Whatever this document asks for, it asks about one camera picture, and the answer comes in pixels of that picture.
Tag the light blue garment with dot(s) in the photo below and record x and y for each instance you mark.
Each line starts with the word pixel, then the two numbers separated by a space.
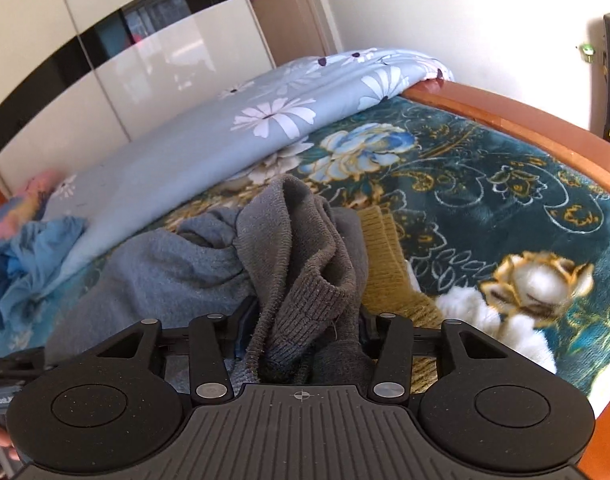
pixel 35 255

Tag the beige door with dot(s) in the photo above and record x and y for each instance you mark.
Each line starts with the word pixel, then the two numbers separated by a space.
pixel 295 10

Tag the white glossy wardrobe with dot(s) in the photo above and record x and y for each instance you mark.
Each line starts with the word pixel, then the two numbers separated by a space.
pixel 160 85

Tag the light blue floral quilt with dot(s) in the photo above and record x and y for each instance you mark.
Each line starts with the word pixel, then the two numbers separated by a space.
pixel 210 135

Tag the small green wall fixture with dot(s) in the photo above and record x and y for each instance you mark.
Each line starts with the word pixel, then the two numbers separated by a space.
pixel 587 50

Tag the teal floral plush blanket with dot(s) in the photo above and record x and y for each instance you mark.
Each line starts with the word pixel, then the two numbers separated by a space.
pixel 485 185

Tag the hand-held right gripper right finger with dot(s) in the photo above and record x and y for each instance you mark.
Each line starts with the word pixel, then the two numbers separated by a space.
pixel 372 332

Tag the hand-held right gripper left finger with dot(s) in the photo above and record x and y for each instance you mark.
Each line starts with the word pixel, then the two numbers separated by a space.
pixel 232 330

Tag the pink printed folded blanket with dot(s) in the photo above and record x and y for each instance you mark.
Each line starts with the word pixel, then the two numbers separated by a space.
pixel 15 205

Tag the mustard knit garment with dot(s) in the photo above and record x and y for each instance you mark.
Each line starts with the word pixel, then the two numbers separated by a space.
pixel 385 260

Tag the taupe grey knit sweater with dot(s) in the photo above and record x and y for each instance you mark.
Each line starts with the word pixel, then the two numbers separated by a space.
pixel 295 260

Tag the blue-grey sweater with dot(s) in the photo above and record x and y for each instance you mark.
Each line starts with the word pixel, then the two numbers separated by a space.
pixel 160 270

